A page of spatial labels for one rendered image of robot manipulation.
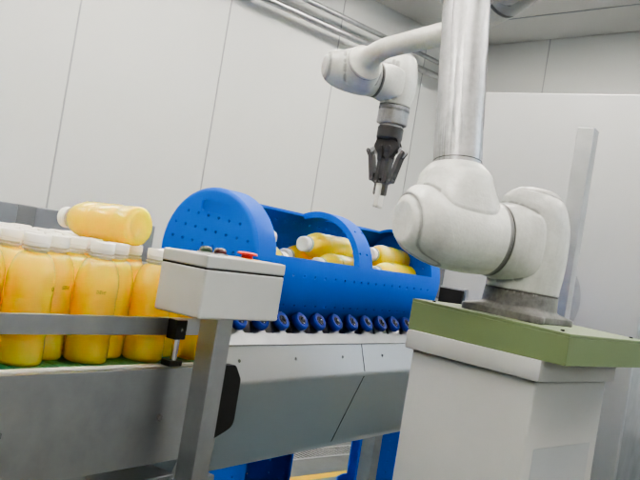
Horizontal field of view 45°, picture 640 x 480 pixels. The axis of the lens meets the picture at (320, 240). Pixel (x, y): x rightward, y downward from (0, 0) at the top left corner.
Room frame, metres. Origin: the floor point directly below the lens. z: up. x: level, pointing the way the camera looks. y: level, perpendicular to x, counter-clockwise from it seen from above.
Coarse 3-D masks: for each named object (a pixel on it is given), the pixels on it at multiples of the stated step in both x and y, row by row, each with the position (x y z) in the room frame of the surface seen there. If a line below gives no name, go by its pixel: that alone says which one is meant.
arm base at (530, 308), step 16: (496, 288) 1.60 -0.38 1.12; (464, 304) 1.63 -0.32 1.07; (480, 304) 1.61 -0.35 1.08; (496, 304) 1.59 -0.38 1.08; (512, 304) 1.57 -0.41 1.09; (528, 304) 1.57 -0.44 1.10; (544, 304) 1.57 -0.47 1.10; (528, 320) 1.53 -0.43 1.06; (544, 320) 1.54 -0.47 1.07; (560, 320) 1.61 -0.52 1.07
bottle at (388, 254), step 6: (378, 246) 2.25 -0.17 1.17; (384, 246) 2.26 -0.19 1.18; (378, 252) 2.22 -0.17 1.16; (384, 252) 2.23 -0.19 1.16; (390, 252) 2.26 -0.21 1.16; (396, 252) 2.29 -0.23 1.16; (402, 252) 2.33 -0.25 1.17; (378, 258) 2.23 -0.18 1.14; (384, 258) 2.23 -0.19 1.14; (390, 258) 2.25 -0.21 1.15; (396, 258) 2.28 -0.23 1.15; (402, 258) 2.31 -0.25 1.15; (408, 258) 2.34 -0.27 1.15; (372, 264) 2.25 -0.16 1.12; (402, 264) 2.32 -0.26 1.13; (408, 264) 2.34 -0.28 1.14
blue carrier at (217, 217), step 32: (224, 192) 1.66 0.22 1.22; (192, 224) 1.70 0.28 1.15; (224, 224) 1.65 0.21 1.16; (256, 224) 1.61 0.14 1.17; (288, 224) 2.05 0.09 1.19; (320, 224) 2.13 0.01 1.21; (352, 224) 2.00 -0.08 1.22; (256, 256) 1.59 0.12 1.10; (288, 256) 1.68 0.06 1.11; (288, 288) 1.71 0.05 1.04; (320, 288) 1.81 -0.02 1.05; (352, 288) 1.92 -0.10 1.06; (384, 288) 2.04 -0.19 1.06; (416, 288) 2.19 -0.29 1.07
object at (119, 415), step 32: (0, 384) 1.05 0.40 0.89; (32, 384) 1.09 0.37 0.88; (64, 384) 1.13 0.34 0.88; (96, 384) 1.18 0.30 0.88; (128, 384) 1.24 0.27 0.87; (160, 384) 1.29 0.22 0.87; (224, 384) 1.43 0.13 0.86; (0, 416) 1.06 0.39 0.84; (32, 416) 1.10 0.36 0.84; (64, 416) 1.14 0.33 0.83; (96, 416) 1.19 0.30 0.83; (128, 416) 1.25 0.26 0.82; (160, 416) 1.30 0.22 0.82; (224, 416) 1.44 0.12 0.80; (0, 448) 1.06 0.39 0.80; (32, 448) 1.11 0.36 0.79; (64, 448) 1.15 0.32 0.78; (96, 448) 1.20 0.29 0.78; (128, 448) 1.25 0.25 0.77; (160, 448) 1.31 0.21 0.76
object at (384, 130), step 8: (384, 128) 2.19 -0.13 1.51; (392, 128) 2.19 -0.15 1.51; (400, 128) 2.20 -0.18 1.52; (376, 136) 2.23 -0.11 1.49; (384, 136) 2.19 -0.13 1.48; (392, 136) 2.19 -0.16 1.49; (400, 136) 2.20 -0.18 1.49; (376, 144) 2.23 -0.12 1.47; (384, 144) 2.22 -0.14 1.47; (392, 144) 2.20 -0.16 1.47; (400, 144) 2.21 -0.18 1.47; (384, 152) 2.22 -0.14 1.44; (392, 152) 2.20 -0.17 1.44
